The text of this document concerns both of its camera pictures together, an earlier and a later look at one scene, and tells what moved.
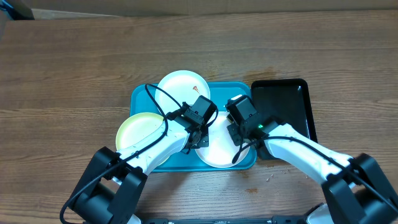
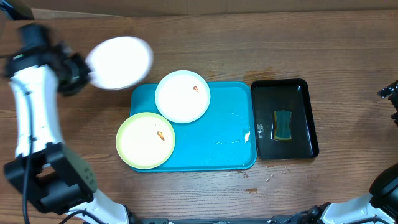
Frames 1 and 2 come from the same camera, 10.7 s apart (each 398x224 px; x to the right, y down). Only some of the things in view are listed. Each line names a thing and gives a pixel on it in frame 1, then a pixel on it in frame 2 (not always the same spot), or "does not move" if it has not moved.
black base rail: x=227 y=220 does not move
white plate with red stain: x=186 y=86 does not move
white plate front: x=221 y=151 → x=119 y=63
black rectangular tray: x=288 y=100 does not move
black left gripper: x=205 y=142 → x=76 y=60
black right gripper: x=239 y=132 → x=390 y=92
